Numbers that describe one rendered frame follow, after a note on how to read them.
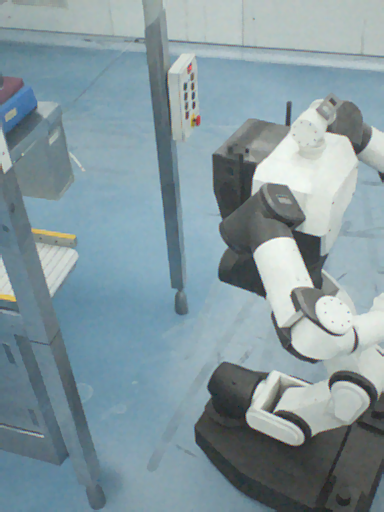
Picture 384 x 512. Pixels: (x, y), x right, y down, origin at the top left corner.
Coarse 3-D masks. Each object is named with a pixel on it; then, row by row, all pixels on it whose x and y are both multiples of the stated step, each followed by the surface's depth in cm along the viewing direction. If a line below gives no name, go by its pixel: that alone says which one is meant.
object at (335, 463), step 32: (224, 384) 206; (256, 384) 205; (224, 416) 213; (224, 448) 206; (256, 448) 205; (288, 448) 205; (320, 448) 204; (352, 448) 201; (256, 480) 197; (288, 480) 196; (320, 480) 195; (352, 480) 193
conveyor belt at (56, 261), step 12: (48, 252) 175; (60, 252) 175; (72, 252) 175; (0, 264) 172; (48, 264) 171; (60, 264) 171; (72, 264) 174; (0, 276) 168; (48, 276) 167; (60, 276) 169; (0, 288) 164
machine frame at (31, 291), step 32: (160, 32) 194; (160, 64) 201; (160, 96) 209; (160, 128) 217; (160, 160) 226; (0, 192) 122; (0, 224) 128; (32, 256) 137; (32, 288) 140; (32, 320) 148; (64, 352) 161; (64, 384) 164; (64, 416) 173; (96, 480) 199
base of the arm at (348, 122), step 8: (344, 104) 151; (352, 104) 152; (336, 112) 149; (344, 112) 150; (352, 112) 152; (360, 112) 153; (336, 120) 149; (344, 120) 150; (352, 120) 151; (360, 120) 153; (328, 128) 150; (336, 128) 148; (344, 128) 149; (352, 128) 151; (360, 128) 152; (344, 136) 149; (352, 136) 150; (360, 136) 152; (352, 144) 151; (360, 144) 151
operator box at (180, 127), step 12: (180, 60) 209; (192, 60) 210; (168, 72) 202; (180, 72) 201; (168, 84) 205; (180, 84) 203; (180, 96) 206; (180, 108) 209; (180, 120) 212; (180, 132) 215
